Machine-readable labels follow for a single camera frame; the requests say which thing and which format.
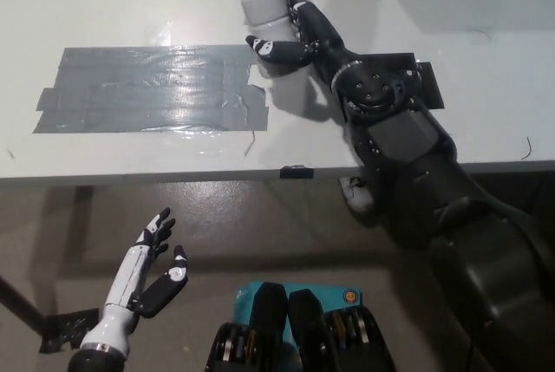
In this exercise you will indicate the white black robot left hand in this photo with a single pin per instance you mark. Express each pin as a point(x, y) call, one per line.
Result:
point(128, 281)

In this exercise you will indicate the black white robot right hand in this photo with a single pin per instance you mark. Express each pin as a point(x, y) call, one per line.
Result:
point(318, 34)

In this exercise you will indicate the black teal robot body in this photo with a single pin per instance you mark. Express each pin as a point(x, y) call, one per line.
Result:
point(303, 337)

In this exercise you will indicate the black diagonal bar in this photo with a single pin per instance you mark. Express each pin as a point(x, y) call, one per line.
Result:
point(21, 302)

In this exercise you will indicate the black tape square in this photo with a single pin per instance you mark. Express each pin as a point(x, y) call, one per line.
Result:
point(431, 86)

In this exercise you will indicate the small black tape piece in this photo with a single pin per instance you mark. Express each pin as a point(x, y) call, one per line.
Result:
point(297, 172)

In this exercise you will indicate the white object below table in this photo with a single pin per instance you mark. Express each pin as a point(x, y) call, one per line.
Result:
point(360, 198)

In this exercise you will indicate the grey duct tape patch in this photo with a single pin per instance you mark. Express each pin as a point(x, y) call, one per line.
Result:
point(152, 94)

